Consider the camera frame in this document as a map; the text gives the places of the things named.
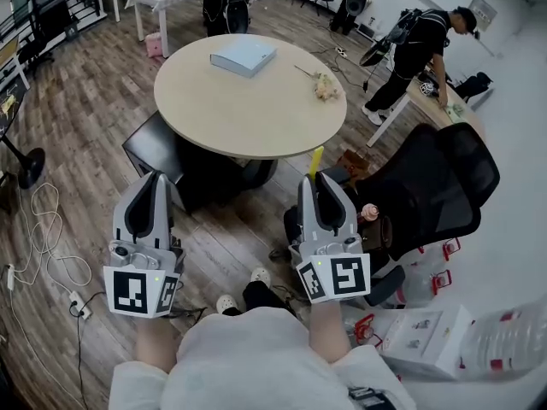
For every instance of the shrink-wrapped bottle pack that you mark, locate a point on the shrink-wrapped bottle pack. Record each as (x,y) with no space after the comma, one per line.
(508,340)

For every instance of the black display board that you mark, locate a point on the black display board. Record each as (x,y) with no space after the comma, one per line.
(10,105)

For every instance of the person's white right shoe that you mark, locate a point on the person's white right shoe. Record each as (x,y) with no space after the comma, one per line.
(260,275)

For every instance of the wooden desk with white legs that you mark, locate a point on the wooden desk with white legs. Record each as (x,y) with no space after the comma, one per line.
(421,105)

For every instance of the black round stand base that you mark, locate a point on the black round stand base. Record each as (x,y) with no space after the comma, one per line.
(32,167)

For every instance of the pale dried flower bunch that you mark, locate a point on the pale dried flower bunch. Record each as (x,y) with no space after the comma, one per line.
(325,87)

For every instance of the black metal railing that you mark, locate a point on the black metal railing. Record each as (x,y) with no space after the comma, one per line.
(51,11)

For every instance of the white plug adapter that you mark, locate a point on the white plug adapter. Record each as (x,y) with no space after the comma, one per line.
(10,277)

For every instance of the thick white book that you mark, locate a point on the thick white book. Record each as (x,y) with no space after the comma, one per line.
(241,56)

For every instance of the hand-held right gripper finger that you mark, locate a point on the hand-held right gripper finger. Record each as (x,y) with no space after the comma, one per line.
(342,212)
(307,212)

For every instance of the black table pedestal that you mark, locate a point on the black table pedestal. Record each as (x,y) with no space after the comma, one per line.
(256,171)

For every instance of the round beige wooden table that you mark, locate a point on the round beige wooden table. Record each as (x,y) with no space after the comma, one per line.
(239,109)

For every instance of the brown paper bag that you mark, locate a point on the brown paper bag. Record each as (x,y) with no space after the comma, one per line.
(352,165)

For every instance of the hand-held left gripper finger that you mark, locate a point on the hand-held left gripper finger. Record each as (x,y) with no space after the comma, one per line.
(164,212)
(124,218)

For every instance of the pink toy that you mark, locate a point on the pink toy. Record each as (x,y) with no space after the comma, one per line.
(369,212)

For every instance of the person's right forearm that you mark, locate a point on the person's right forearm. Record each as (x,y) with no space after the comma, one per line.
(328,331)

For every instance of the white wall panel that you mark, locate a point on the white wall panel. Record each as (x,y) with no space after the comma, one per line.
(483,12)

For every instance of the white cardboard box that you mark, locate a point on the white cardboard box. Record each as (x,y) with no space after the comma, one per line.
(427,340)

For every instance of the person's left forearm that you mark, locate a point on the person's left forearm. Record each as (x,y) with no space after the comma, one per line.
(156,344)

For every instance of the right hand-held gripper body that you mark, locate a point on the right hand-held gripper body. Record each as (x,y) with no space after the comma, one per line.
(348,273)

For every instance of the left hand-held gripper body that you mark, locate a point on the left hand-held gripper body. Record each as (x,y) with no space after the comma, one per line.
(132,291)

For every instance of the black mesh office chair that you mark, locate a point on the black mesh office chair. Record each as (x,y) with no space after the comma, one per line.
(436,190)

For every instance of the person's white left shoe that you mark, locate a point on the person's white left shoe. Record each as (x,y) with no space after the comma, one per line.
(225,303)

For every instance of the person's black trouser legs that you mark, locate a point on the person's black trouser legs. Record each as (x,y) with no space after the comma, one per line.
(262,295)

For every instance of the black cabinet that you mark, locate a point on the black cabinet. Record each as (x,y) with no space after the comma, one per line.
(154,148)

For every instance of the person's white shoe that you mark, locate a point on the person's white shoe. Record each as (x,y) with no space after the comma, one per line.
(260,275)
(225,303)

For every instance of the white power strip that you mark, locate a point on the white power strip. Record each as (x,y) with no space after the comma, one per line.
(80,305)

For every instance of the person's white shirt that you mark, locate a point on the person's white shirt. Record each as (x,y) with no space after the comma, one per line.
(252,365)

